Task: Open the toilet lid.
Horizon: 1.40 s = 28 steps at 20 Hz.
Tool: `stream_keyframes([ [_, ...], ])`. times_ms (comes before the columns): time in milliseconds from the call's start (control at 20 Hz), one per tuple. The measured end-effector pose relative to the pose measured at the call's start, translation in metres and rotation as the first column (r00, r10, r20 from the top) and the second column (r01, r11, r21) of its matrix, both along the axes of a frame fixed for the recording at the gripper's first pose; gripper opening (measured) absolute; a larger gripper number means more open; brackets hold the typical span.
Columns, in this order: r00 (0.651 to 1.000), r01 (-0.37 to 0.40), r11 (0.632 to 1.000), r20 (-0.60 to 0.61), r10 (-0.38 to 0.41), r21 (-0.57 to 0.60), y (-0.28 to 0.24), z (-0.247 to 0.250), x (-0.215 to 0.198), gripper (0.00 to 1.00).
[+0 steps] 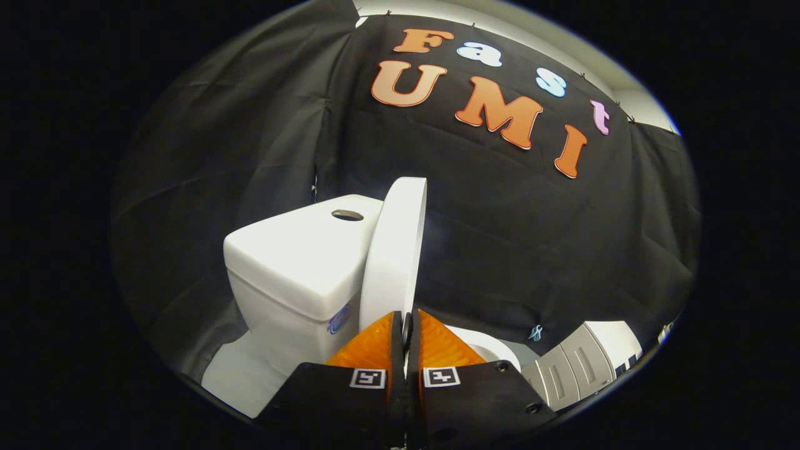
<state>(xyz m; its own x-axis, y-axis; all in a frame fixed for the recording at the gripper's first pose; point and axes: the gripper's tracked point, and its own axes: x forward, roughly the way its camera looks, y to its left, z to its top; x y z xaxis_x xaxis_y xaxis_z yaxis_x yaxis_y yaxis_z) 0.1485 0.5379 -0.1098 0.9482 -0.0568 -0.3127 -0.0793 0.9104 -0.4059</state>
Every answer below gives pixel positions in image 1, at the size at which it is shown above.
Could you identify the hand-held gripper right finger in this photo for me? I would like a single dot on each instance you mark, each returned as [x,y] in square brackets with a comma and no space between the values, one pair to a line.
[417,387]

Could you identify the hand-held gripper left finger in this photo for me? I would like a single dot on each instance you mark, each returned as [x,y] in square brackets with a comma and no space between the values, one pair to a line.
[395,375]

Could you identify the white toilet lid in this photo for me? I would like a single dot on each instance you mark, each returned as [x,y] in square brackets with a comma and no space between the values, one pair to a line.
[394,250]

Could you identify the black backdrop cloth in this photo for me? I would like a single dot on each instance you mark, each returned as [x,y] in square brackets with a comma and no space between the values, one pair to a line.
[500,237]

